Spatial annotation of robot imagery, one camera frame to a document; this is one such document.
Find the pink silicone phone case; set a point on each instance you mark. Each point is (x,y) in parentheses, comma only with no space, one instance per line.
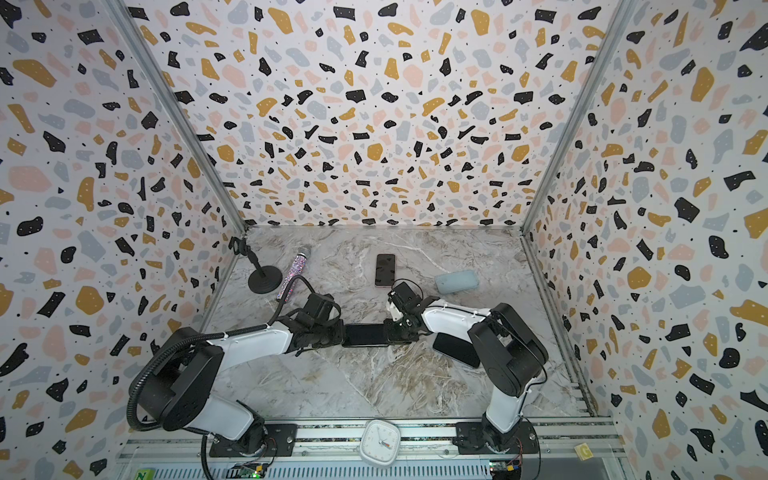
(385,270)

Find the aluminium frame post left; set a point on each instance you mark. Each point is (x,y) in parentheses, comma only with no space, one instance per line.
(125,26)

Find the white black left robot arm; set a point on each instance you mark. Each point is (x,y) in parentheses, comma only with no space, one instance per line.
(174,390)

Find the black round microphone stand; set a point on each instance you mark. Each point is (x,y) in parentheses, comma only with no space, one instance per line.
(264,279)

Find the purple glitter microphone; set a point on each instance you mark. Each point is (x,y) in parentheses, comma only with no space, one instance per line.
(296,269)

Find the aluminium frame post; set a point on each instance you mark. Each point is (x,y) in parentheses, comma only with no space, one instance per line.
(615,29)
(125,26)

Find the white square clock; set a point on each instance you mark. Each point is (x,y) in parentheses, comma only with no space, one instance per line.
(380,443)

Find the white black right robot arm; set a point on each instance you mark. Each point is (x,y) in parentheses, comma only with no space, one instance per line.
(510,353)

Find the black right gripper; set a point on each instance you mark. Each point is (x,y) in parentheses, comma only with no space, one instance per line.
(396,330)

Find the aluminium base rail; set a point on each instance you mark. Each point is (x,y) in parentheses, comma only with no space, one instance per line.
(543,448)

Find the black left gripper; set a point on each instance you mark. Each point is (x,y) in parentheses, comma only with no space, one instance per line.
(338,325)

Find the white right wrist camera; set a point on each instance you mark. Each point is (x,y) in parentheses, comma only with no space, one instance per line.
(394,311)

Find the silver smartphone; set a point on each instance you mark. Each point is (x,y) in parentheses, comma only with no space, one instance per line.
(364,335)

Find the blue smartphone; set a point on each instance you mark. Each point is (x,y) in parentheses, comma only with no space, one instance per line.
(457,349)

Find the light blue phone case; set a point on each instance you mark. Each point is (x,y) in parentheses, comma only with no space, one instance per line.
(455,282)

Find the aluminium frame post right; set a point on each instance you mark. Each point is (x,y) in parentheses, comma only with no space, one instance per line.
(615,29)

